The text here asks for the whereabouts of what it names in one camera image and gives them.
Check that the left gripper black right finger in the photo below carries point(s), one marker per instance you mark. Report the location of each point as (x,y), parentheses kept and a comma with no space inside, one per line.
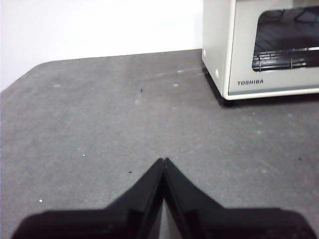
(211,221)

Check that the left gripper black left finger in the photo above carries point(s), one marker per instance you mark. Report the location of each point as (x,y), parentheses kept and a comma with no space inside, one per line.
(119,219)

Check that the cream Toshiba toaster oven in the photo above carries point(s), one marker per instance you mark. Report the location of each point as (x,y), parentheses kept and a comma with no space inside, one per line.
(216,37)

